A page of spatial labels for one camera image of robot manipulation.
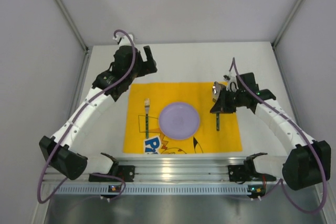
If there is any small metal cup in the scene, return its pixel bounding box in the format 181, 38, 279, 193
212, 83, 226, 102

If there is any spoon with green handle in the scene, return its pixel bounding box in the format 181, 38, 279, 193
212, 81, 226, 132

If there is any yellow Pikachu cloth placemat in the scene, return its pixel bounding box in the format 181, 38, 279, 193
123, 82, 243, 154

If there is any fork with green handle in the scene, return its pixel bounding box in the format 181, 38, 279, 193
144, 98, 150, 139

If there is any purple plastic plate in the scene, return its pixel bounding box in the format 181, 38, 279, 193
158, 102, 200, 141

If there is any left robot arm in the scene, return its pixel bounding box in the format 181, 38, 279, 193
39, 46, 157, 180

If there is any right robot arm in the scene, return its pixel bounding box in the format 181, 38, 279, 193
210, 72, 331, 190

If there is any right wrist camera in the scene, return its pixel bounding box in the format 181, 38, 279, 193
223, 71, 238, 92

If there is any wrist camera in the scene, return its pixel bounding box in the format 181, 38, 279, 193
113, 35, 131, 47
223, 71, 238, 92

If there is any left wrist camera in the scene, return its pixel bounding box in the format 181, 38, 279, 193
113, 35, 131, 47

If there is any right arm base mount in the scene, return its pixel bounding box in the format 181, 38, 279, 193
228, 153, 277, 184

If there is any aluminium front rail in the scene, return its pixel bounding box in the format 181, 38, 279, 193
41, 157, 328, 184

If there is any grey slotted cable duct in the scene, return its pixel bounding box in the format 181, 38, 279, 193
56, 184, 265, 197

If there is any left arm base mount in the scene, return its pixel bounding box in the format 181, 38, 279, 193
89, 165, 135, 182

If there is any left aluminium frame post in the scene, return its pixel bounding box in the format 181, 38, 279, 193
54, 0, 88, 52

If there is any aluminium frame post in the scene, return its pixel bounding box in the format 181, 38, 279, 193
271, 0, 322, 49
54, 0, 88, 52

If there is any right aluminium frame post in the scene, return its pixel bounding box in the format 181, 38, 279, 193
271, 0, 322, 49

